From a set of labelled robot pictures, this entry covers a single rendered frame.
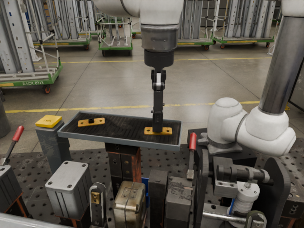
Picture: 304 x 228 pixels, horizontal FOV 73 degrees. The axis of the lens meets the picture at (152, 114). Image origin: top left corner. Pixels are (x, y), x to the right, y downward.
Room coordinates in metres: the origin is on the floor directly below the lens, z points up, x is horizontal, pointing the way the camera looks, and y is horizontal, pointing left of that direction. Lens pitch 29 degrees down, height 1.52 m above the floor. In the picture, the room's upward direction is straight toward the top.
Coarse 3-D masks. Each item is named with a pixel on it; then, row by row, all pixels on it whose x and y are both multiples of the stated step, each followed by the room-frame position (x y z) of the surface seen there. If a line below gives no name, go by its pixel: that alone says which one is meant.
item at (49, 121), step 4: (44, 116) 0.62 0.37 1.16; (48, 116) 0.62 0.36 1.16; (52, 116) 0.62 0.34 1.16; (56, 116) 0.62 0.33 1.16; (60, 116) 0.62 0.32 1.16; (40, 120) 0.59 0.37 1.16; (44, 120) 0.59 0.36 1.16; (48, 120) 0.59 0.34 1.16; (52, 120) 0.59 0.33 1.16; (56, 120) 0.59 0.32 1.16; (60, 120) 0.61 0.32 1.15; (36, 124) 0.57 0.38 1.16; (40, 124) 0.57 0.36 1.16; (44, 124) 0.57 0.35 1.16; (48, 124) 0.57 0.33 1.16; (52, 124) 0.57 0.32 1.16
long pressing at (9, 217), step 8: (0, 216) 0.35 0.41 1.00; (8, 216) 0.35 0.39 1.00; (16, 216) 0.35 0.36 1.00; (0, 224) 0.33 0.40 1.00; (8, 224) 0.33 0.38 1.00; (16, 224) 0.33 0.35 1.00; (24, 224) 0.33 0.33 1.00; (32, 224) 0.33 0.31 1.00; (40, 224) 0.33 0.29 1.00; (48, 224) 0.33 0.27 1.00; (56, 224) 0.33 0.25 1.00
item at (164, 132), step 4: (148, 128) 0.54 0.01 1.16; (164, 128) 0.54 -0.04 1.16; (168, 128) 0.54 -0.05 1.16; (144, 132) 0.52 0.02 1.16; (148, 132) 0.52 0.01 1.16; (152, 132) 0.52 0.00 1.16; (156, 132) 0.52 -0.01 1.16; (160, 132) 0.52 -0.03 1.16; (164, 132) 0.52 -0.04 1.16; (168, 132) 0.52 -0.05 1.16
